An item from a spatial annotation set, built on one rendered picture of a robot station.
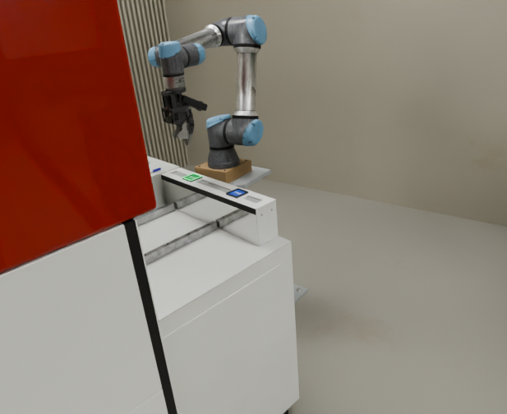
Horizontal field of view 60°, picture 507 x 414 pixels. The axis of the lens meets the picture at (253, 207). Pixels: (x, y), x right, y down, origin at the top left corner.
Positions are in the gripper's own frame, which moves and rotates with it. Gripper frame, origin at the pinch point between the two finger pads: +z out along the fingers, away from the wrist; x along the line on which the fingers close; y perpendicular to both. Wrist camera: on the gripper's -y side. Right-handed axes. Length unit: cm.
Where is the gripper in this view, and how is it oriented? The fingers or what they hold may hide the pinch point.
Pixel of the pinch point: (188, 141)
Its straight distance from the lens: 167.5
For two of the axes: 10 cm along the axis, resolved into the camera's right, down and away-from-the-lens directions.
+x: 7.0, 2.5, -6.7
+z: 0.8, 9.0, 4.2
